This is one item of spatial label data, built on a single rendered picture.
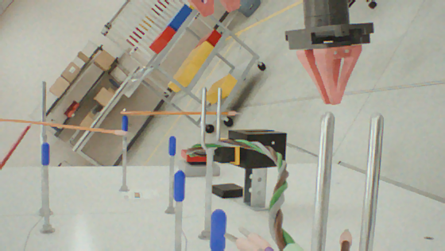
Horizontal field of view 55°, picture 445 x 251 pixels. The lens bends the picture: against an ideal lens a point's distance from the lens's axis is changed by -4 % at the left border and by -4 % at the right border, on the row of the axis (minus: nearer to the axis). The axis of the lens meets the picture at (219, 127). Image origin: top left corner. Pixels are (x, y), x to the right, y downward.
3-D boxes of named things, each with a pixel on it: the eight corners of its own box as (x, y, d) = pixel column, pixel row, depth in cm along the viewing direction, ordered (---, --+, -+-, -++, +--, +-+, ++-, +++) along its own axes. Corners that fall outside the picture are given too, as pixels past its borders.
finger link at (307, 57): (337, 110, 52) (331, 30, 51) (298, 106, 58) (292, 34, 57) (375, 102, 55) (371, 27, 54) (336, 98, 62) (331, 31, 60)
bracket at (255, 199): (272, 209, 52) (275, 167, 52) (256, 211, 51) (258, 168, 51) (251, 199, 56) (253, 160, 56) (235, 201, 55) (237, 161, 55)
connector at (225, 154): (254, 159, 51) (254, 141, 51) (219, 164, 48) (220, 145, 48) (237, 155, 54) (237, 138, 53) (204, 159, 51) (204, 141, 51)
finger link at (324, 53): (328, 110, 53) (323, 31, 52) (292, 106, 60) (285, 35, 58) (367, 102, 57) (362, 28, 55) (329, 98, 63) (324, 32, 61)
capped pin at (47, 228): (44, 227, 42) (42, 140, 41) (58, 229, 42) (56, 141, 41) (36, 233, 41) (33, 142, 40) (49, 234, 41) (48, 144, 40)
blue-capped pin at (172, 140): (179, 213, 49) (181, 136, 48) (167, 214, 49) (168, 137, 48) (174, 210, 51) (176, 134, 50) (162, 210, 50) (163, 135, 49)
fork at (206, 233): (211, 232, 43) (217, 86, 42) (220, 238, 42) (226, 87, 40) (193, 235, 42) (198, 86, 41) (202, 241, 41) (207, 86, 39)
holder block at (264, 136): (285, 166, 53) (287, 133, 52) (245, 169, 50) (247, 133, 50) (265, 160, 56) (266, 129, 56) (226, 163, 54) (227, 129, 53)
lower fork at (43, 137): (36, 211, 47) (35, 80, 46) (54, 210, 48) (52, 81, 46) (35, 217, 45) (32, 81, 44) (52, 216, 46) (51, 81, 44)
